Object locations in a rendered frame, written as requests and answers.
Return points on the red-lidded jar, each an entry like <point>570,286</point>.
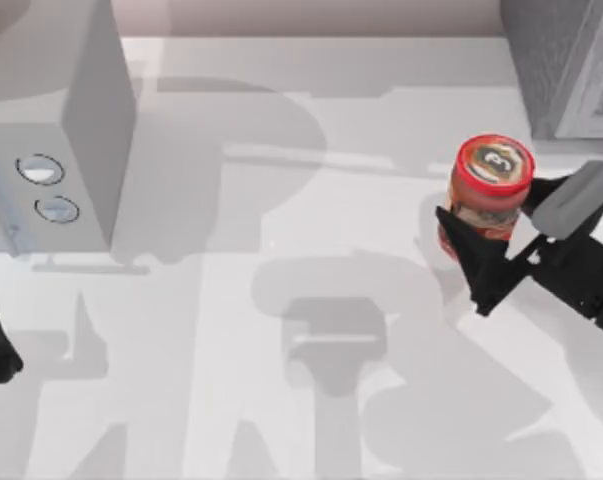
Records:
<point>486,200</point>

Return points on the pale microwave oven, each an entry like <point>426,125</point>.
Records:
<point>91,150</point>

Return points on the small microwave knob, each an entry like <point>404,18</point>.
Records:
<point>57,208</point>

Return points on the large microwave knob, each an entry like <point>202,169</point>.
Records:
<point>40,170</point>

